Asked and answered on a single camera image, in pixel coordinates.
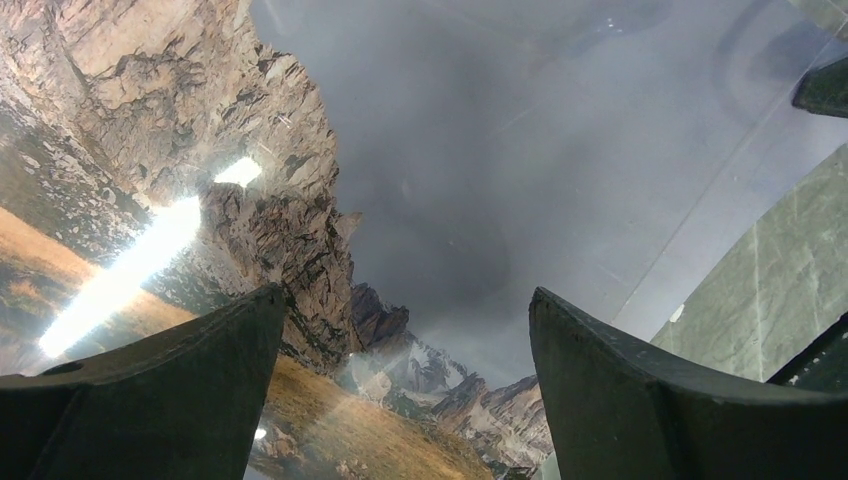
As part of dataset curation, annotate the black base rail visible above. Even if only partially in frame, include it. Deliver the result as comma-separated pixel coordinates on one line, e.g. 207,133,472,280
768,313,847,393

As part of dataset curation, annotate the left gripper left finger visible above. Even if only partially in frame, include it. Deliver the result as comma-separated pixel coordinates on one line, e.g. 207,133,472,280
1,284,286,479

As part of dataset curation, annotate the mountain photo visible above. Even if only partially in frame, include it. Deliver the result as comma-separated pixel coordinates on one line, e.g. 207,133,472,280
1,1,847,479

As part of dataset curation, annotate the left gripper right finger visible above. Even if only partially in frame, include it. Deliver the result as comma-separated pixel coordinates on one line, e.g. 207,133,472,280
529,287,847,479

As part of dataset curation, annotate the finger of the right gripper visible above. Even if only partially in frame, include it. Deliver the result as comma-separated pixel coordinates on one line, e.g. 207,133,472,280
791,58,848,118

